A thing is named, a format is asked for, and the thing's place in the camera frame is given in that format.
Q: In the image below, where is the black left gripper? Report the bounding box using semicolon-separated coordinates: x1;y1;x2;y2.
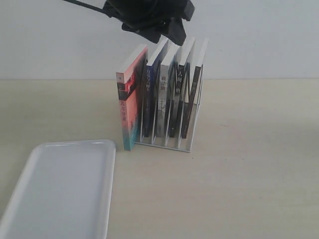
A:
103;0;195;46

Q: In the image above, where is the blue moon cover book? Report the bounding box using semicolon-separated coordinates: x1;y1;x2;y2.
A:
143;38;168;137

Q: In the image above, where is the pink teal cover book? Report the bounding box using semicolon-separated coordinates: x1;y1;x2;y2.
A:
116;44;148;151

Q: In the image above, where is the grey white spine book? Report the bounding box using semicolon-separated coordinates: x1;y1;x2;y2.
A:
157;43;181;137

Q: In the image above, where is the dark brown gold-leaf book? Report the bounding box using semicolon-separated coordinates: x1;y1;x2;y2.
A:
181;38;209;139

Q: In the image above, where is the black grey portrait book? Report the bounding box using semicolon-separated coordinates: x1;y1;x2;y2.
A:
169;37;196;137

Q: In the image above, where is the white plastic tray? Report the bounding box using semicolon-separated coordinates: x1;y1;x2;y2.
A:
0;139;116;239

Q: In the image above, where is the white wire book rack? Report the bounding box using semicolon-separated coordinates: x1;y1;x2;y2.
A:
137;72;203;152

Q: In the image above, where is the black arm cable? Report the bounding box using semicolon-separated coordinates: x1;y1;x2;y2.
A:
62;0;110;14

